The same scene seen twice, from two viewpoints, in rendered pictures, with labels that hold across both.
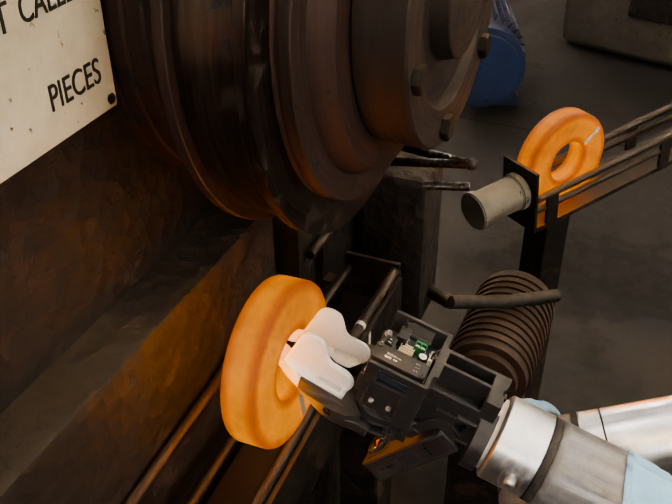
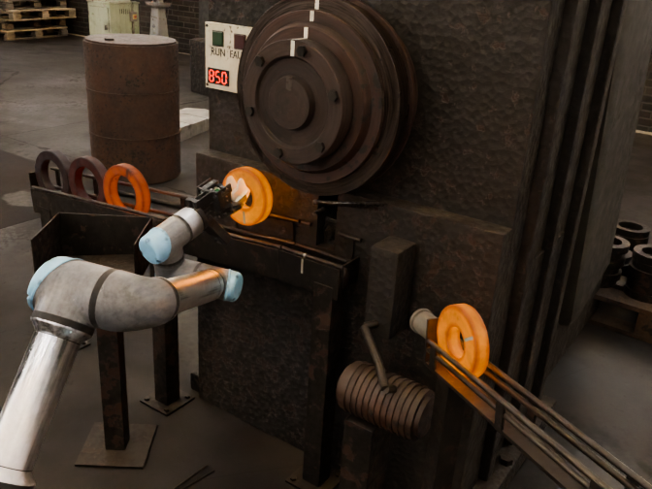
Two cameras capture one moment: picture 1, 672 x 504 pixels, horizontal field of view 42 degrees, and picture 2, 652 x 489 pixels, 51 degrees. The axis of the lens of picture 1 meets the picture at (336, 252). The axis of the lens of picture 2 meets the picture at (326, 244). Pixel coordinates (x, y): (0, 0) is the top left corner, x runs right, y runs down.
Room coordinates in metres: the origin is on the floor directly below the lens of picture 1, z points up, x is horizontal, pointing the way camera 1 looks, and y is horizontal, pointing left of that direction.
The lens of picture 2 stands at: (1.10, -1.63, 1.42)
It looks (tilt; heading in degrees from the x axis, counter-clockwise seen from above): 23 degrees down; 99
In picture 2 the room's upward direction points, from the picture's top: 4 degrees clockwise
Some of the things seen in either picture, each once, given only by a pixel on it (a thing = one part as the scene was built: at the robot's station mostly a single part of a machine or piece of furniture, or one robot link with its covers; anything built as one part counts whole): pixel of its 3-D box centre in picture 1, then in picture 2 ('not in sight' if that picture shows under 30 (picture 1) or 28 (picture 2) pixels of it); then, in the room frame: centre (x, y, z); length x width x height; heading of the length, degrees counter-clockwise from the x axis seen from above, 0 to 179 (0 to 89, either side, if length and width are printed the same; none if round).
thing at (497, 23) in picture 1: (476, 44); not in sight; (3.02, -0.52, 0.17); 0.57 x 0.31 x 0.34; 176
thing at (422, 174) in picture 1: (396, 236); (390, 286); (1.01, -0.08, 0.68); 0.11 x 0.08 x 0.24; 66
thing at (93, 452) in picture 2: not in sight; (103, 343); (0.20, -0.05, 0.36); 0.26 x 0.20 x 0.72; 11
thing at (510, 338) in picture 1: (489, 427); (377, 468); (1.04, -0.26, 0.27); 0.22 x 0.13 x 0.53; 156
